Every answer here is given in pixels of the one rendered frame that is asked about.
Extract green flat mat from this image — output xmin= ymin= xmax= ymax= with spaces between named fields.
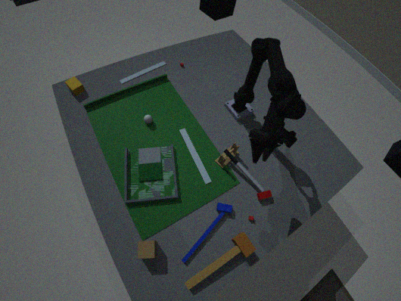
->
xmin=86 ymin=78 xmax=239 ymax=240

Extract pale blue flat strip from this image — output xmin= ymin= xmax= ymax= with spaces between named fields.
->
xmin=120 ymin=61 xmax=166 ymax=84
xmin=179 ymin=128 xmax=211 ymax=185

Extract white golf ball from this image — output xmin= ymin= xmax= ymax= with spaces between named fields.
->
xmin=144 ymin=115 xmax=153 ymax=123

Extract yellow block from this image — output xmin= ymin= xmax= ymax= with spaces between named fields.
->
xmin=65 ymin=76 xmax=85 ymax=96

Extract blue golf putter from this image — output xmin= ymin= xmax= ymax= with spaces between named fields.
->
xmin=182 ymin=203 xmax=232 ymax=262

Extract brown cube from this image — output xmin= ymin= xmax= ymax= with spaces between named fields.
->
xmin=138 ymin=240 xmax=157 ymax=259

